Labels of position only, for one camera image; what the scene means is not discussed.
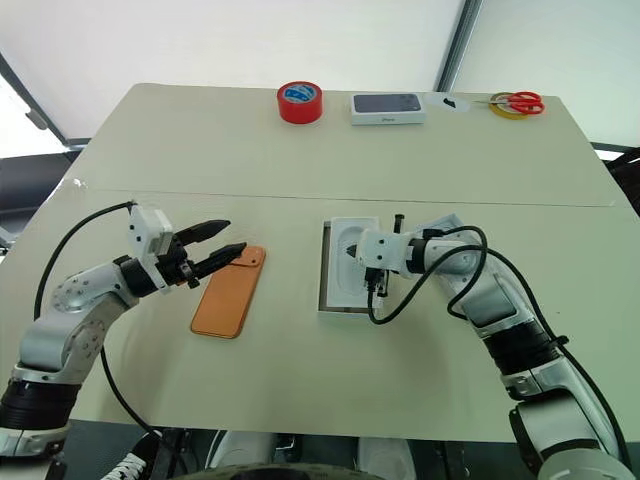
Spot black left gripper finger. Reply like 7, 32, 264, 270
174, 218, 232, 248
191, 241, 249, 279

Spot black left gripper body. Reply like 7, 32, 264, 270
154, 238, 200, 291

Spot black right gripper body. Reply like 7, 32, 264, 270
362, 267, 391, 301

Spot white phone box base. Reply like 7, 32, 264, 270
318, 215, 397, 319

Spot closed dark-topped phone box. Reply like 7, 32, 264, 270
348, 91, 429, 128

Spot orange smartphone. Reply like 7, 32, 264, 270
189, 244, 267, 341

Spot white round paper piece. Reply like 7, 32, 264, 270
430, 91, 472, 114

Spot red tape roll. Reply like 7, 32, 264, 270
276, 81, 326, 126

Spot yellow tape roll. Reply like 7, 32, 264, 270
488, 91, 539, 119

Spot black and white sneaker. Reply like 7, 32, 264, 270
106, 431, 162, 480

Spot black equipment beside table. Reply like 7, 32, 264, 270
591, 141, 640, 217

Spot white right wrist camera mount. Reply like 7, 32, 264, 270
356, 228, 413, 275

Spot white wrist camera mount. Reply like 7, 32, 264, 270
356, 228, 413, 275
126, 201, 174, 290

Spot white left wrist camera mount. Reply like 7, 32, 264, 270
126, 201, 174, 290

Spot red-handled scissors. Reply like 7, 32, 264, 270
471, 90, 547, 117

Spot dark slanted window frame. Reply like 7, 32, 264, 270
436, 0, 485, 95

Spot dark window frame bar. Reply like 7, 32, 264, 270
0, 49, 94, 154

